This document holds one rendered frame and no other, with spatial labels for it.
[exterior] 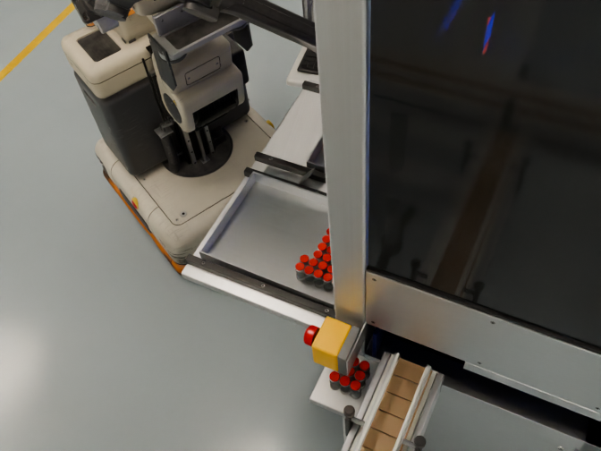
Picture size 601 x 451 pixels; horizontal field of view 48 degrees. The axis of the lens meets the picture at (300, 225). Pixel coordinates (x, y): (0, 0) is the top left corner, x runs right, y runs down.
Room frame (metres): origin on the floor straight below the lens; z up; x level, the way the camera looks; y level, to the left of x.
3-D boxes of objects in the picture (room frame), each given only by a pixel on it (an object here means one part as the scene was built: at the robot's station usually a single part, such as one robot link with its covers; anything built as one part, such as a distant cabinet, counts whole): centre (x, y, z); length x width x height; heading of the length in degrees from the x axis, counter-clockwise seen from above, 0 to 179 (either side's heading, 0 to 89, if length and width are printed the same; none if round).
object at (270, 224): (0.90, 0.03, 0.90); 0.34 x 0.26 x 0.04; 58
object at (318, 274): (0.85, -0.07, 0.90); 0.18 x 0.02 x 0.05; 148
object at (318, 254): (0.86, -0.05, 0.90); 0.18 x 0.02 x 0.05; 148
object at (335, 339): (0.57, -0.04, 0.99); 0.08 x 0.07 x 0.07; 58
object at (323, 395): (0.54, -0.07, 0.87); 0.14 x 0.13 x 0.02; 58
